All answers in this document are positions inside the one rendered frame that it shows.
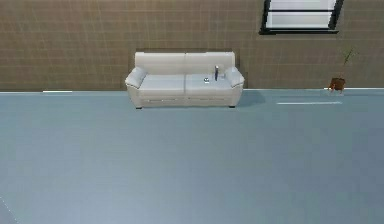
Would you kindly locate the brown flowerpot with thin plant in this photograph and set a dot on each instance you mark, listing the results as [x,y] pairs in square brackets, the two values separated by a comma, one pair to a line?
[338,83]

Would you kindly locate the white two-seat sofa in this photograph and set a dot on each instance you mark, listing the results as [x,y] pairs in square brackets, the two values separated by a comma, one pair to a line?
[166,86]

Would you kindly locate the small grey round object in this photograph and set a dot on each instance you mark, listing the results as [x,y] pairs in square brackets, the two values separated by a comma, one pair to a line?
[206,80]

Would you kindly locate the black framed window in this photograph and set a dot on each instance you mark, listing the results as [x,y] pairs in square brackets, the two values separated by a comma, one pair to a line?
[300,16]

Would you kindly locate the dark blue slim bottle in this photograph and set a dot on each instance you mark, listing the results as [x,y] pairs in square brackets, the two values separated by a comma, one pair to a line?
[216,72]

